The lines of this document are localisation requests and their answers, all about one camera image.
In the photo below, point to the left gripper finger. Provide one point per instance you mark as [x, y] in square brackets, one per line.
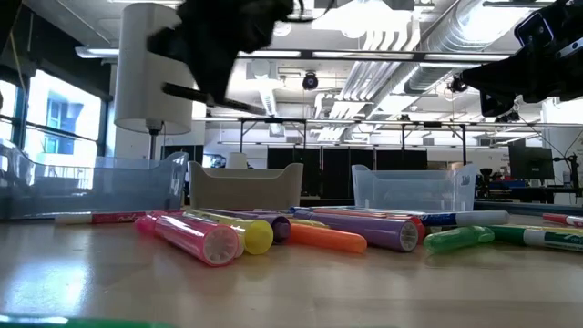
[209, 77]
[228, 73]

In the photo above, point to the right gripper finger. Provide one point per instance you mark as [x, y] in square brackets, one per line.
[496, 77]
[496, 104]

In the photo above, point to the black dry-erase marker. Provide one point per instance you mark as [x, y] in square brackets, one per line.
[182, 91]

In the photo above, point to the blue dry-erase marker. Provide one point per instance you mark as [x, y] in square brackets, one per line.
[483, 218]

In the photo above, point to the green thin highlighter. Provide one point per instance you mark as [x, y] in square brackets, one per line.
[455, 239]

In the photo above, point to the green dry-erase marker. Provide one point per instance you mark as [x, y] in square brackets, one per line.
[546, 238]

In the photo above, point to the blue fat marker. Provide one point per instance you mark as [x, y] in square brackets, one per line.
[300, 210]

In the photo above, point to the pink fat highlighter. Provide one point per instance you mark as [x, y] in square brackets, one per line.
[182, 232]

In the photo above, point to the purple fat marker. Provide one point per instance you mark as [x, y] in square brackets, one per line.
[355, 230]
[281, 228]

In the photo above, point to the yellow fat highlighter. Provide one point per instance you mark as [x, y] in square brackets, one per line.
[257, 236]

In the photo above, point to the red dry-erase marker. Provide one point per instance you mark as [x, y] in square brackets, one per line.
[118, 218]

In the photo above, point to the orange thin highlighter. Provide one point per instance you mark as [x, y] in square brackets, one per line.
[328, 238]

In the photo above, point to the green fat marker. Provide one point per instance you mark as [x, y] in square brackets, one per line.
[68, 323]

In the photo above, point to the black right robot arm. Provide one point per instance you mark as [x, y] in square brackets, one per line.
[571, 18]

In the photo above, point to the black ceiling spotlight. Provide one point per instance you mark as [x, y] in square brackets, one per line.
[457, 85]
[508, 117]

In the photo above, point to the black monitor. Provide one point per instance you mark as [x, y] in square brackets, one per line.
[530, 163]

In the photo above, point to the white cylindrical table lamp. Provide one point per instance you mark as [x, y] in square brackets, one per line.
[136, 91]

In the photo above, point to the black screen panel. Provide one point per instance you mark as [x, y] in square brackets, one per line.
[196, 152]

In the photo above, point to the white round container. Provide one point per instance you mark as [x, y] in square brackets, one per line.
[237, 160]

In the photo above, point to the grey opaque bin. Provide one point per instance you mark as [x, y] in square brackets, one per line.
[246, 189]

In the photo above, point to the clear plastic bin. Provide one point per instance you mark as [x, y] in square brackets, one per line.
[410, 191]

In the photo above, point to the smoky transparent bin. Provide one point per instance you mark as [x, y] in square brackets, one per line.
[136, 187]

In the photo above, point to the long ceiling light bar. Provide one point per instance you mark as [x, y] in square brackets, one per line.
[364, 54]

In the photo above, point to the red white marker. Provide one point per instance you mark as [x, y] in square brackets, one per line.
[565, 219]

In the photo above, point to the black cabinet row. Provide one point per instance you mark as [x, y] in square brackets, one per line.
[337, 173]

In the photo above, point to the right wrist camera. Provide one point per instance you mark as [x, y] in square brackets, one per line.
[534, 29]

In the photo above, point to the black metal rack frame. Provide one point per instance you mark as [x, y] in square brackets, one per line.
[273, 120]

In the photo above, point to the black ceiling camera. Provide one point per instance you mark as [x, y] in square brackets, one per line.
[310, 82]

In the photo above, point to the black aluminium table frame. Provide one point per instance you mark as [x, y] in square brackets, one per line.
[524, 208]

